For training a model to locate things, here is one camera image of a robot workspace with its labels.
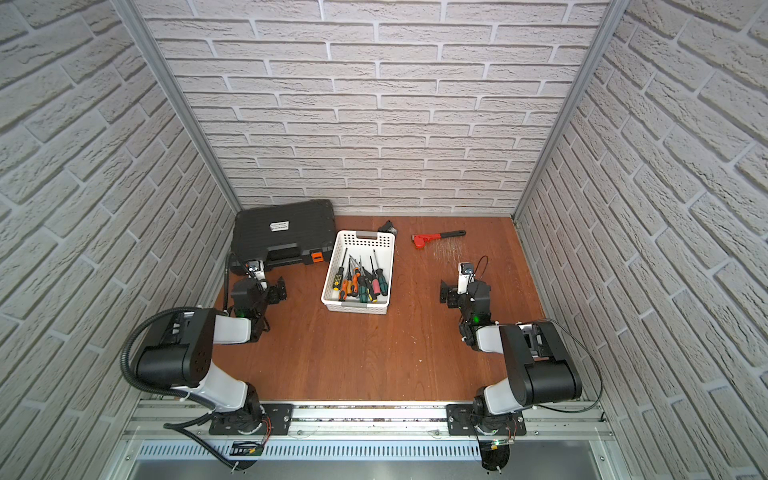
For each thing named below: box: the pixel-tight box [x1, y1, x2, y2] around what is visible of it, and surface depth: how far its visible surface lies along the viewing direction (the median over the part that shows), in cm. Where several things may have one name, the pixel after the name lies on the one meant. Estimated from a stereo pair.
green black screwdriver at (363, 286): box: [358, 258, 369, 304], surface depth 97 cm
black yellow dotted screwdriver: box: [332, 247, 348, 291], surface depth 99 cm
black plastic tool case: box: [229, 199, 337, 274], surface depth 105 cm
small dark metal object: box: [377, 220, 398, 236], surface depth 116 cm
